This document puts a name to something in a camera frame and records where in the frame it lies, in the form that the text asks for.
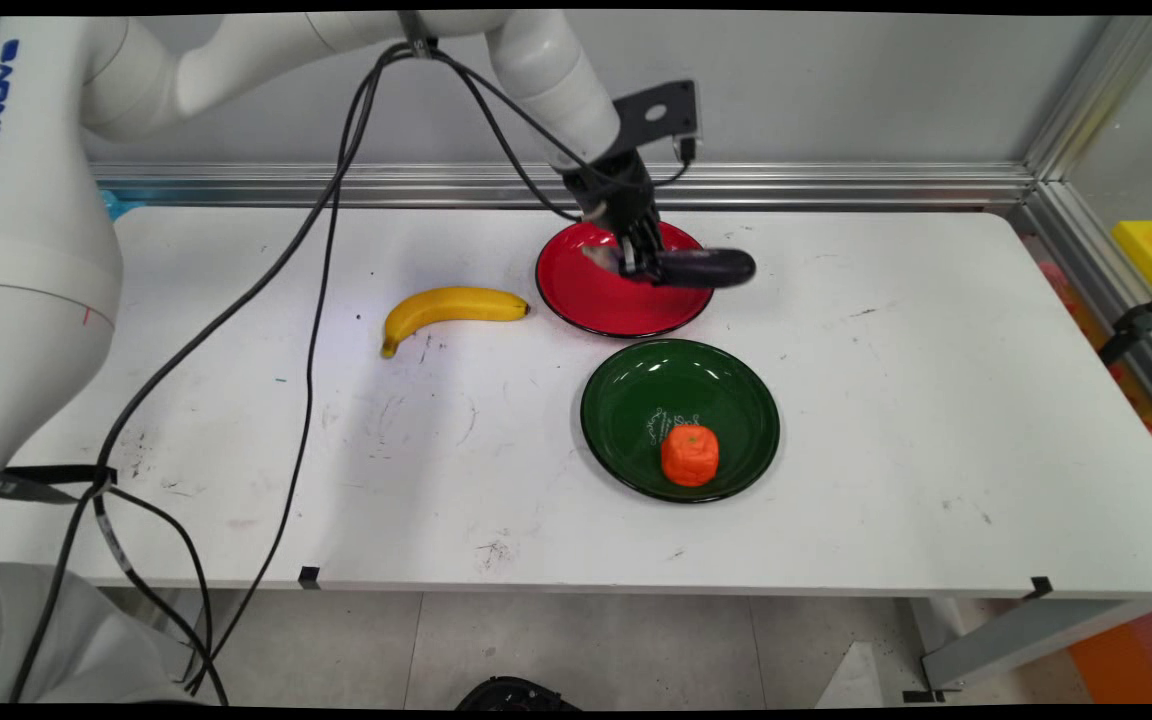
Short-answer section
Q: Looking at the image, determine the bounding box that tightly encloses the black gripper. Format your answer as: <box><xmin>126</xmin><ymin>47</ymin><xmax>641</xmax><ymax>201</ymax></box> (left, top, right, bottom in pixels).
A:
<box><xmin>564</xmin><ymin>148</ymin><xmax>669</xmax><ymax>287</ymax></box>

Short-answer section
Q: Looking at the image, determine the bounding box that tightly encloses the purple eggplant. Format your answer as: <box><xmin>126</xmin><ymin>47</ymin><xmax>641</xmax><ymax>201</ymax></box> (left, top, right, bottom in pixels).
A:
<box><xmin>581</xmin><ymin>245</ymin><xmax>758</xmax><ymax>291</ymax></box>

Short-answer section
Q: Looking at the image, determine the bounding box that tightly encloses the red plate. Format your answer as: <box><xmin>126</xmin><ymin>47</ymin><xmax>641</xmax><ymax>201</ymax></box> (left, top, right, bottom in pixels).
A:
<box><xmin>535</xmin><ymin>218</ymin><xmax>717</xmax><ymax>339</ymax></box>

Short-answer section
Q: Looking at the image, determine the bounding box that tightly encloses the green plate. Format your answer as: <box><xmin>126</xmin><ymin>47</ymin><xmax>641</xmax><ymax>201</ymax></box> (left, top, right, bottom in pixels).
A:
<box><xmin>579</xmin><ymin>338</ymin><xmax>781</xmax><ymax>504</ymax></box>

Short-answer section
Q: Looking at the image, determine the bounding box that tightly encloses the yellow banana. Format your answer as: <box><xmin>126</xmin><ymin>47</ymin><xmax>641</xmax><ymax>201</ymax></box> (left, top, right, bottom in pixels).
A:
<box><xmin>380</xmin><ymin>286</ymin><xmax>532</xmax><ymax>359</ymax></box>

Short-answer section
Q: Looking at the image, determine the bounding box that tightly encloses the orange persimmon toy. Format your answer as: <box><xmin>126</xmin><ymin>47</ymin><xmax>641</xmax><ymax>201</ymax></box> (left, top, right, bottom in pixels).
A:
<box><xmin>660</xmin><ymin>424</ymin><xmax>721</xmax><ymax>488</ymax></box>

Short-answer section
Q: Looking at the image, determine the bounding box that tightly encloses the black round object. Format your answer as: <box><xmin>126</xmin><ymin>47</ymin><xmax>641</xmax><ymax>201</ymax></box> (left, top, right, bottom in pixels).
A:
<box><xmin>456</xmin><ymin>676</ymin><xmax>582</xmax><ymax>711</ymax></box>

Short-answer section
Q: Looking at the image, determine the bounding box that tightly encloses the grey table leg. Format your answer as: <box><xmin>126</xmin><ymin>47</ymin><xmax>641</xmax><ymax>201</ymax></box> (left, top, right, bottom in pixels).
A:
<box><xmin>921</xmin><ymin>598</ymin><xmax>1152</xmax><ymax>693</ymax></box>

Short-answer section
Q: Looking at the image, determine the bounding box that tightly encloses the orange box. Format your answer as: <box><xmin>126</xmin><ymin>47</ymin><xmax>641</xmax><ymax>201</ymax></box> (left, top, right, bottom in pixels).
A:
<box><xmin>1066</xmin><ymin>600</ymin><xmax>1152</xmax><ymax>704</ymax></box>

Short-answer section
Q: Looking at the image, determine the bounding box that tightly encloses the black wrist camera mount plate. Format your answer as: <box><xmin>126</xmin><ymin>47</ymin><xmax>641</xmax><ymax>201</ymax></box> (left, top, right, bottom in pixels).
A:
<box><xmin>613</xmin><ymin>80</ymin><xmax>702</xmax><ymax>163</ymax></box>

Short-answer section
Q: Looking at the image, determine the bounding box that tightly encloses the horizontal aluminium frame rail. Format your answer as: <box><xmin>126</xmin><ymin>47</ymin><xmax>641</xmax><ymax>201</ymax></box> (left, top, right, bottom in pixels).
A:
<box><xmin>86</xmin><ymin>162</ymin><xmax>1037</xmax><ymax>211</ymax></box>

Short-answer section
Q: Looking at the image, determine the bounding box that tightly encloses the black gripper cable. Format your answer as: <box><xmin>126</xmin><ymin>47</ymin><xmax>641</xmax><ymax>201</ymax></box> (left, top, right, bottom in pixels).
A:
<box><xmin>421</xmin><ymin>45</ymin><xmax>692</xmax><ymax>223</ymax></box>

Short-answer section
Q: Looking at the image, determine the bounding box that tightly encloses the thin black cable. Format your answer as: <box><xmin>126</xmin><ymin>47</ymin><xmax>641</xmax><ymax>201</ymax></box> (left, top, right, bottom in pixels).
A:
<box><xmin>181</xmin><ymin>45</ymin><xmax>437</xmax><ymax>696</ymax></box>

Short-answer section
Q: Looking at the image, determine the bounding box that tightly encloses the thick black cable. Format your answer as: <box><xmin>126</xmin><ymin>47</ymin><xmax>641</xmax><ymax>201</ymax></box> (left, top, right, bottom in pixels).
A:
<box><xmin>11</xmin><ymin>40</ymin><xmax>437</xmax><ymax>704</ymax></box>

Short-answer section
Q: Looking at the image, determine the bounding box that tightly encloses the aluminium side frame rail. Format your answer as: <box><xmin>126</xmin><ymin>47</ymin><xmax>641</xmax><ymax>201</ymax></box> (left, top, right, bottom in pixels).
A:
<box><xmin>1021</xmin><ymin>180</ymin><xmax>1152</xmax><ymax>441</ymax></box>

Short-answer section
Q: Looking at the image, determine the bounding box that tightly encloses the aluminium frame post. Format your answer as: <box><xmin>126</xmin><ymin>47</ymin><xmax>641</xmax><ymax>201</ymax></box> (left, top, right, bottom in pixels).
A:
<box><xmin>1021</xmin><ymin>15</ymin><xmax>1152</xmax><ymax>183</ymax></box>

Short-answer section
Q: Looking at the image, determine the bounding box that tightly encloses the black velcro strap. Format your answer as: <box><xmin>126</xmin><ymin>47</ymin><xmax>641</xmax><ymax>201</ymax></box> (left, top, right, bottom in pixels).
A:
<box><xmin>0</xmin><ymin>464</ymin><xmax>119</xmax><ymax>506</ymax></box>

